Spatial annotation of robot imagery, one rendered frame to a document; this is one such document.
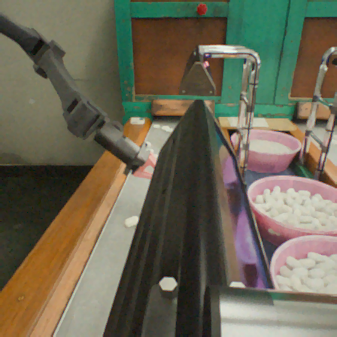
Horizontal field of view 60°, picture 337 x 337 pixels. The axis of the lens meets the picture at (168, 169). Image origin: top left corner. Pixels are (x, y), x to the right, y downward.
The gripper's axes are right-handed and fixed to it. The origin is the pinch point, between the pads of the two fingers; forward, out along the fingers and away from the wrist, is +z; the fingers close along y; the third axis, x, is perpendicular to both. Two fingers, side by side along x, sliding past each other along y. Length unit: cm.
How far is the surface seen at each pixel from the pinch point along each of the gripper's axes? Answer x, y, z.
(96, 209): 14.1, -7.8, -8.3
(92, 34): 17, 152, -69
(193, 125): -27, -47, -13
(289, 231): -14.6, -10.7, 28.3
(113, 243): 12.0, -17.0, -1.8
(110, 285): 10.4, -28.6, 0.1
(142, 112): 13, 75, -11
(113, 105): 49, 154, -28
